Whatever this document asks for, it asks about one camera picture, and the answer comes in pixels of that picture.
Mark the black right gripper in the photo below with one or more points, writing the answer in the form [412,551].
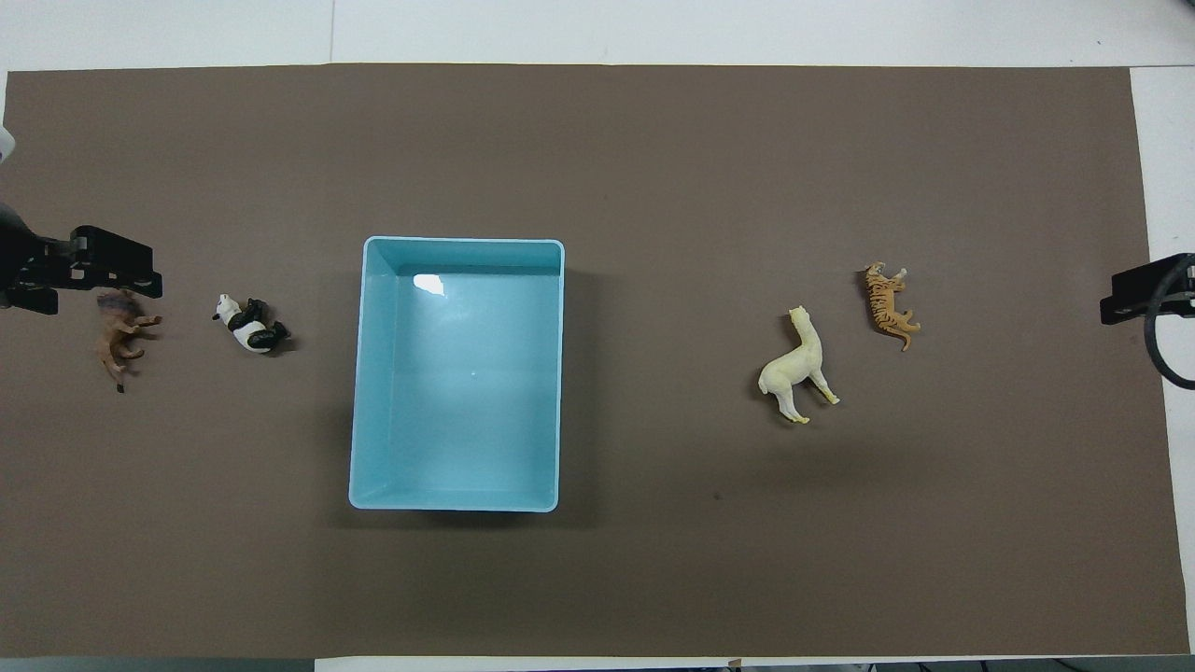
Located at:
[1178,285]

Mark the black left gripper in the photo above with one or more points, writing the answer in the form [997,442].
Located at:
[103,254]

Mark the brown lion toy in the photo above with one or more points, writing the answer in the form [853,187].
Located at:
[117,341]

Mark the black and white panda toy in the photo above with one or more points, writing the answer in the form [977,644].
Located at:
[248,327]

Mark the orange striped tiger toy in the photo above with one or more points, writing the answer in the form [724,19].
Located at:
[887,303]

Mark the cream llama toy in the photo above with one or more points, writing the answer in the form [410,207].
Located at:
[798,366]

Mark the light blue storage box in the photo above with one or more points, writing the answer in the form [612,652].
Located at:
[457,392]

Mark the brown table mat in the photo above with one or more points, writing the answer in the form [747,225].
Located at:
[653,560]

